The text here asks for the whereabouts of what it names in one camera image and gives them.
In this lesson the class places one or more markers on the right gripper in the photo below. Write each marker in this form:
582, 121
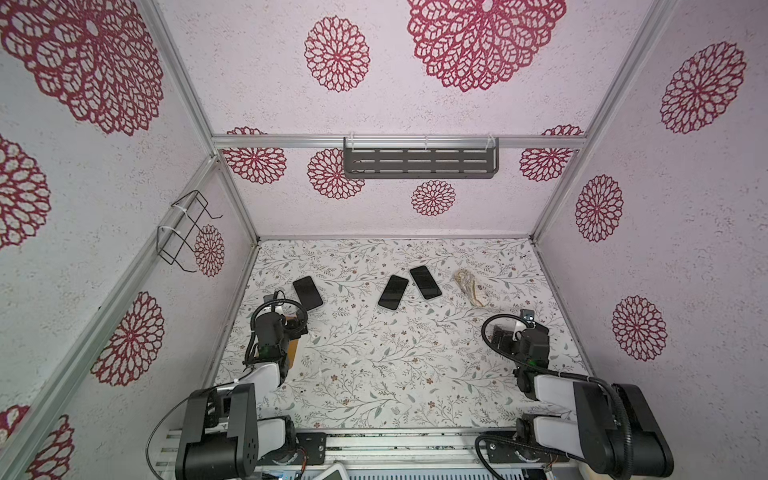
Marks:
528, 327

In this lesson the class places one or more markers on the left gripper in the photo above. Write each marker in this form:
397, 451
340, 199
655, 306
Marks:
296, 331

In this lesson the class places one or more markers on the black phone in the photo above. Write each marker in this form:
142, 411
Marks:
393, 293
425, 282

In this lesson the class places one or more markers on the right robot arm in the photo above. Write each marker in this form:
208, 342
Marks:
613, 430

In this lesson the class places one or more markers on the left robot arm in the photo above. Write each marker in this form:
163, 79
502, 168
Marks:
223, 435

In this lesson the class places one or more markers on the left phone in case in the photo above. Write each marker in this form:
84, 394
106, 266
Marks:
308, 293

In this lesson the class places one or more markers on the white wooden-top tissue box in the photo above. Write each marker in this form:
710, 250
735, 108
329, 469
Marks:
290, 357

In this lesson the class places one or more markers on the crumpled clear plastic bag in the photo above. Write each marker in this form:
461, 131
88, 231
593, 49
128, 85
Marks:
471, 288

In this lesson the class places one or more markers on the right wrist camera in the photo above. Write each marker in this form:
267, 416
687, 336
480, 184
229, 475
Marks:
527, 317

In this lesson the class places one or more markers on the black wire wall rack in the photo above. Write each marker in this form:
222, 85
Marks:
193, 243

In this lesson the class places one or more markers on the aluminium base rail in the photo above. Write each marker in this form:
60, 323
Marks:
431, 453

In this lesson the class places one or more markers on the grey metal wall shelf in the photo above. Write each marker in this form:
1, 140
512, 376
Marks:
423, 163

